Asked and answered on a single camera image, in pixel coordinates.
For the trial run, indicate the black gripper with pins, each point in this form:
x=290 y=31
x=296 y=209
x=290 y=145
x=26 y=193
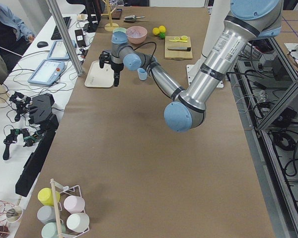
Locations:
x=116 y=67

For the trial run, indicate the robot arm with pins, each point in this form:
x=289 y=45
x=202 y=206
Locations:
x=247 y=20

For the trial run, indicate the light blue plastic cup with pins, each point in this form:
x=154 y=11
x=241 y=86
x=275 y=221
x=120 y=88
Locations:
x=142 y=74

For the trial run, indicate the pile of ice cubes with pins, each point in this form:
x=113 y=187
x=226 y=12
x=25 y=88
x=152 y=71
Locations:
x=136 y=32

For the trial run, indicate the white cup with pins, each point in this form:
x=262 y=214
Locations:
x=78 y=222

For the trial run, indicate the grey cup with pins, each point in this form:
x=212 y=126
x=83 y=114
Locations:
x=46 y=214

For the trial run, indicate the mint green cup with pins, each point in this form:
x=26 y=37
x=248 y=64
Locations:
x=49 y=230

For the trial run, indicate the paper cup with whisk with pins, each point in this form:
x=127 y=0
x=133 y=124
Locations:
x=14 y=214

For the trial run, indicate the cream rabbit tray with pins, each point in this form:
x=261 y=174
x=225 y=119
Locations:
x=99 y=77

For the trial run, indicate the pink bowl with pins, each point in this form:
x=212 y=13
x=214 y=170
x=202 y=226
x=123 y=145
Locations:
x=137 y=40

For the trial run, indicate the green bowl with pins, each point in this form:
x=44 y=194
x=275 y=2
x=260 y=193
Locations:
x=120 y=30

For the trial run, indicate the wooden mug tree stand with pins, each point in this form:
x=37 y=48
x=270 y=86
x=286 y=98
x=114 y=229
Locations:
x=110 y=8

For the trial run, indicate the whole yellow lemon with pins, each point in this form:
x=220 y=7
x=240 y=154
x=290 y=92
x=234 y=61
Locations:
x=156 y=31

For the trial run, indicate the green lime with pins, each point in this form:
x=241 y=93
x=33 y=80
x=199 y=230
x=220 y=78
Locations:
x=162 y=35

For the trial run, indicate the teach pendant far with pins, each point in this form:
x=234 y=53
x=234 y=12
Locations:
x=58 y=51

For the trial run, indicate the teach pendant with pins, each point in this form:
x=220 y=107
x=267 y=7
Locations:
x=47 y=72
x=58 y=51

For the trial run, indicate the wooden cutting board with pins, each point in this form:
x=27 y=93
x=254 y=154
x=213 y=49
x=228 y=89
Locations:
x=176 y=55

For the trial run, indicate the teach pendant near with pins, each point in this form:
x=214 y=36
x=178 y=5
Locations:
x=47 y=72

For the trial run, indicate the black computer mouse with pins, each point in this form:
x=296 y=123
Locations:
x=42 y=44

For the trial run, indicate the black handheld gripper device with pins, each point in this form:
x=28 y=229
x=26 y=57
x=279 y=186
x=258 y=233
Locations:
x=12 y=138

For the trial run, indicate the person in blue jacket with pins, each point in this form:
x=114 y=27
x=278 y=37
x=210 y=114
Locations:
x=15 y=38

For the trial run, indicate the aluminium frame post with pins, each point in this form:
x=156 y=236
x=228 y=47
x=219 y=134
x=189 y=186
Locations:
x=58 y=18

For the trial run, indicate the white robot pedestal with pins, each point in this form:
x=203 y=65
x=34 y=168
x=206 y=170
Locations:
x=217 y=14

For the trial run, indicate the white wire cup rack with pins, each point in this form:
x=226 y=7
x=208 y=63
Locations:
x=63 y=192

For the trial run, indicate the wooden rack handle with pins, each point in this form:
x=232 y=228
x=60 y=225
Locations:
x=57 y=214

